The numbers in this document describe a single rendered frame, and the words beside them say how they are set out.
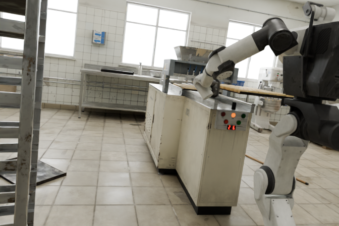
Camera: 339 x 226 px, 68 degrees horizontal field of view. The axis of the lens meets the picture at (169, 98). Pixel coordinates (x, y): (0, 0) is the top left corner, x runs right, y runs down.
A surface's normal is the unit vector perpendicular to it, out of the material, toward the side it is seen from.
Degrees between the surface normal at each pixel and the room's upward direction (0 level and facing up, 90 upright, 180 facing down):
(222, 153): 90
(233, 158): 90
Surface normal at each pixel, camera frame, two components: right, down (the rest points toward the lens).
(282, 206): 0.25, -0.56
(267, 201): 0.24, -0.07
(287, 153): 0.19, 0.31
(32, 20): 0.40, 0.16
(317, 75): -0.97, -0.09
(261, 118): 0.07, 0.12
